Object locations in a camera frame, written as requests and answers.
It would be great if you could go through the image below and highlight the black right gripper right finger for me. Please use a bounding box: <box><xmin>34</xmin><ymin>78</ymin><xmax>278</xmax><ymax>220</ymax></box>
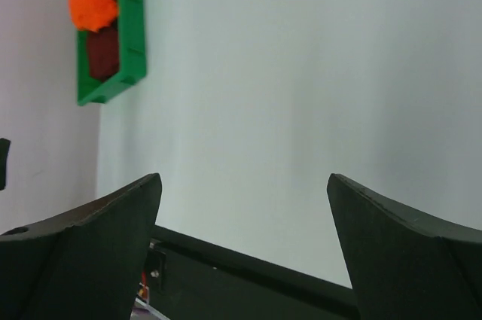
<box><xmin>327</xmin><ymin>174</ymin><xmax>481</xmax><ymax>319</ymax></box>

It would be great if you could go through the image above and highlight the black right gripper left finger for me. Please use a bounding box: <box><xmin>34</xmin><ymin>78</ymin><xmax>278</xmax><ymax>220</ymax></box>
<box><xmin>1</xmin><ymin>173</ymin><xmax>162</xmax><ymax>319</ymax></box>

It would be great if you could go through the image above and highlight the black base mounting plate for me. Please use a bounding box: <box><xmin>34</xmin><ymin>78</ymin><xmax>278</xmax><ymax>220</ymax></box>
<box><xmin>143</xmin><ymin>226</ymin><xmax>360</xmax><ymax>319</ymax></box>

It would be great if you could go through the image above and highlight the dark red t-shirt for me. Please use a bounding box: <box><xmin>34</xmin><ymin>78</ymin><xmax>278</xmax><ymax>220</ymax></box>
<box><xmin>86</xmin><ymin>26</ymin><xmax>120</xmax><ymax>82</ymax></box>

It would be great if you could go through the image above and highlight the green plastic bin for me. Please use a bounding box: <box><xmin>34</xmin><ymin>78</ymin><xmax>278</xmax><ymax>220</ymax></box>
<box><xmin>76</xmin><ymin>0</ymin><xmax>148</xmax><ymax>106</ymax></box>

